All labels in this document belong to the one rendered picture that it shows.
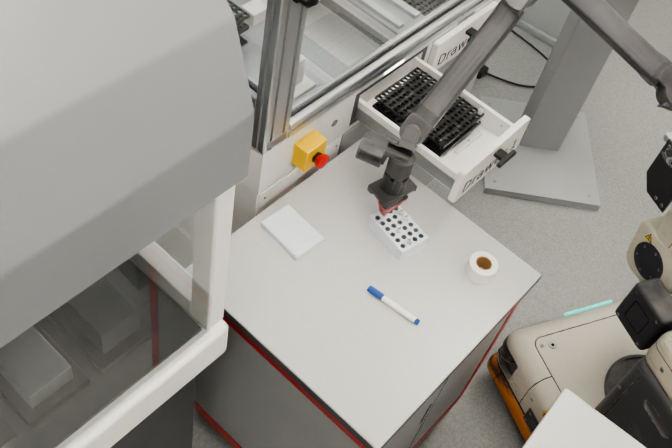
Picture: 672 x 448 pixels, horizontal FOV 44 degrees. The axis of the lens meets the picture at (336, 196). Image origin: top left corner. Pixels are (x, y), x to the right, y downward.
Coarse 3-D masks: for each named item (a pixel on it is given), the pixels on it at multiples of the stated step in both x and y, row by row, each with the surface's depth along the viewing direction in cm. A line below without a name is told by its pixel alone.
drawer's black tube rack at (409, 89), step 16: (400, 80) 215; (416, 80) 216; (432, 80) 217; (384, 96) 215; (400, 96) 212; (416, 96) 212; (384, 112) 211; (400, 112) 208; (448, 112) 215; (464, 112) 211; (448, 128) 208; (432, 144) 207; (448, 144) 208
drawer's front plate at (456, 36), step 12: (480, 12) 234; (468, 24) 230; (480, 24) 237; (444, 36) 225; (456, 36) 228; (468, 36) 235; (432, 48) 224; (444, 48) 227; (432, 60) 226; (444, 60) 232
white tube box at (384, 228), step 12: (372, 216) 199; (396, 216) 201; (372, 228) 201; (384, 228) 197; (396, 228) 198; (408, 228) 199; (420, 228) 199; (384, 240) 198; (396, 240) 197; (420, 240) 197; (396, 252) 196; (408, 252) 196
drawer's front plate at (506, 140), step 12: (528, 120) 209; (504, 132) 205; (516, 132) 207; (492, 144) 202; (504, 144) 205; (516, 144) 216; (480, 156) 199; (492, 156) 204; (468, 168) 196; (480, 168) 202; (492, 168) 212; (456, 180) 197; (468, 180) 200; (456, 192) 199
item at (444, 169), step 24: (408, 72) 227; (432, 72) 221; (360, 96) 212; (360, 120) 212; (384, 120) 206; (480, 120) 218; (504, 120) 213; (456, 144) 213; (480, 144) 214; (432, 168) 203; (456, 168) 208
